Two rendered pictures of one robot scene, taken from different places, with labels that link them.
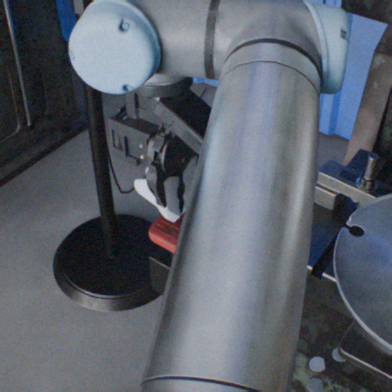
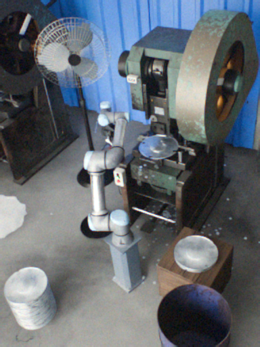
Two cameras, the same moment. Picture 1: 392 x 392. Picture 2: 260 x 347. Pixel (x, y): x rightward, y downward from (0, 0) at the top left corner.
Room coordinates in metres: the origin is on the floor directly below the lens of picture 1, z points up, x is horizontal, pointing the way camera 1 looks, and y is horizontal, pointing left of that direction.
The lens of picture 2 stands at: (-2.10, -0.03, 2.62)
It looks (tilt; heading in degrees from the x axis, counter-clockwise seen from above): 40 degrees down; 359
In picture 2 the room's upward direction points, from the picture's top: 7 degrees counter-clockwise
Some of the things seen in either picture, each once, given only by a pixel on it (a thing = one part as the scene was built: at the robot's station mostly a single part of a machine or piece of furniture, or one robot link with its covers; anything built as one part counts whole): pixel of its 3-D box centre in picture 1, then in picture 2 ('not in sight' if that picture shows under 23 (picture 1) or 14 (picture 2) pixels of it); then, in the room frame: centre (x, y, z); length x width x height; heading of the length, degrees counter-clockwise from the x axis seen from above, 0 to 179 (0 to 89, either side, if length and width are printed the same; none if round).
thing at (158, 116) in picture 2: not in sight; (162, 110); (0.48, -0.36, 1.04); 0.17 x 0.15 x 0.30; 144
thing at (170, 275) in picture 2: not in sight; (195, 271); (-0.28, -0.44, 0.18); 0.40 x 0.38 x 0.35; 142
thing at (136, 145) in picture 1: (156, 114); (107, 128); (0.54, 0.04, 0.92); 0.09 x 0.08 x 0.12; 54
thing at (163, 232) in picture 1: (179, 244); not in sight; (0.52, 0.02, 0.72); 0.07 x 0.06 x 0.08; 144
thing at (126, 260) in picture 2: not in sight; (126, 259); (-0.14, 0.04, 0.23); 0.19 x 0.19 x 0.45; 38
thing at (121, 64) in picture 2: not in sight; (133, 66); (0.67, -0.19, 1.31); 0.22 x 0.12 x 0.22; 144
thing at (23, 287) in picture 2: not in sight; (26, 284); (-0.30, 0.72, 0.31); 0.29 x 0.29 x 0.01
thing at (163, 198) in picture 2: not in sight; (168, 184); (0.52, -0.39, 0.31); 0.43 x 0.42 x 0.01; 54
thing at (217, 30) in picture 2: not in sight; (217, 71); (0.40, -0.71, 1.33); 1.03 x 0.28 x 0.82; 144
